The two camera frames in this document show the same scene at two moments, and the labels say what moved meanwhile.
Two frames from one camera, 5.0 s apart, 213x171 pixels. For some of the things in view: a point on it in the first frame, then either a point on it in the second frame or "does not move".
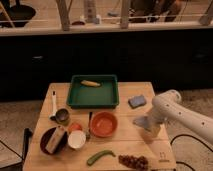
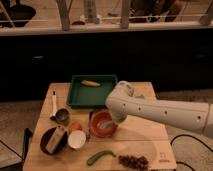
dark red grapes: [138, 163] does not move
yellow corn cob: [87, 82] does not move
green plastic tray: [93, 91] does not move
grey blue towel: [143, 122] → [107, 124]
